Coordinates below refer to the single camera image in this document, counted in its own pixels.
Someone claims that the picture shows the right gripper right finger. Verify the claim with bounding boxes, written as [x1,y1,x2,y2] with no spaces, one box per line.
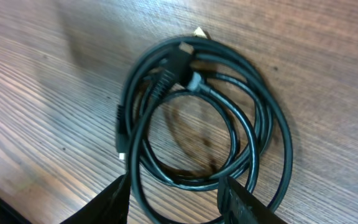
[217,177,287,224]

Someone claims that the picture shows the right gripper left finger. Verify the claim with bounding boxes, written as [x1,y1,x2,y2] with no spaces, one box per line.
[62,174,131,224]

